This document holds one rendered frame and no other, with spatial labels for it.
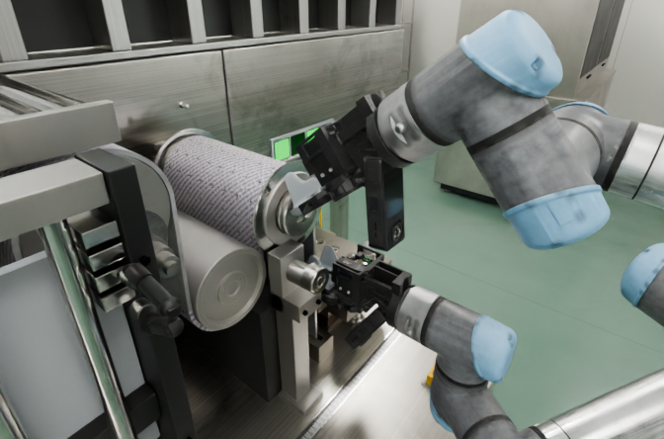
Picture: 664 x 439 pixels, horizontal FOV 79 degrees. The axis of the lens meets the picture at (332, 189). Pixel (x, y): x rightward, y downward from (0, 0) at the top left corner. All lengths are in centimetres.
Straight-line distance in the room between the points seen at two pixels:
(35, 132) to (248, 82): 62
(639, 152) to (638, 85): 447
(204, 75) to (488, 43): 63
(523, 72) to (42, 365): 40
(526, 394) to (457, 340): 153
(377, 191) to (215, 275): 25
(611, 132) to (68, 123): 49
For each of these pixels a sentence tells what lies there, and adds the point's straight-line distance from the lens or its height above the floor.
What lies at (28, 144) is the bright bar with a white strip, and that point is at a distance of 38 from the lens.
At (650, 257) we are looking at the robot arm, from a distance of 84.
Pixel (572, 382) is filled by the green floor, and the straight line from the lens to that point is 224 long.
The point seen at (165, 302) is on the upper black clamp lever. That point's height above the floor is 137.
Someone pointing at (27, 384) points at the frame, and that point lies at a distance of 37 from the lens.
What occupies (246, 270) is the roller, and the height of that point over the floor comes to 119.
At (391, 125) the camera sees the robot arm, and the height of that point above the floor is 143.
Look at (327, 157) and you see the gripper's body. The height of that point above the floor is 137.
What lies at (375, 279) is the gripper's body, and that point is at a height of 114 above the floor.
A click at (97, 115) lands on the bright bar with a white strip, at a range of 39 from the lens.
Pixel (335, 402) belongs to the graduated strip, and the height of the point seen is 90.
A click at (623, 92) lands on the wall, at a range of 496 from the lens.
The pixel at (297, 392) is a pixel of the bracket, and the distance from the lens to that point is 77.
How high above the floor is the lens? 154
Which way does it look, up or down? 26 degrees down
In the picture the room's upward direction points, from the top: straight up
